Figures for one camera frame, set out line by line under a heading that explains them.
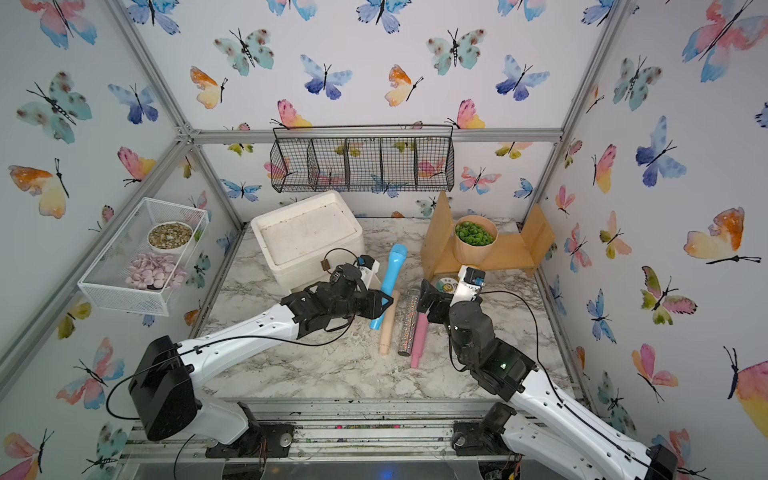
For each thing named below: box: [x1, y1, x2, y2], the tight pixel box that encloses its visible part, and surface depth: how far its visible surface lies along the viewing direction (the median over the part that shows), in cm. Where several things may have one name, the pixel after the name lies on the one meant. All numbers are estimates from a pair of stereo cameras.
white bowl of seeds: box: [147, 221, 193, 253], surface depth 73 cm
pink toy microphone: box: [411, 312, 429, 369], surface depth 90 cm
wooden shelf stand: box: [420, 191, 555, 280], surface depth 101 cm
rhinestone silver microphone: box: [398, 296, 419, 357], surface depth 90 cm
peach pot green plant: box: [453, 215, 499, 266], surface depth 94 cm
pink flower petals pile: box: [125, 252, 188, 290], surface depth 65 cm
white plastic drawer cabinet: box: [250, 191, 366, 295], surface depth 88 cm
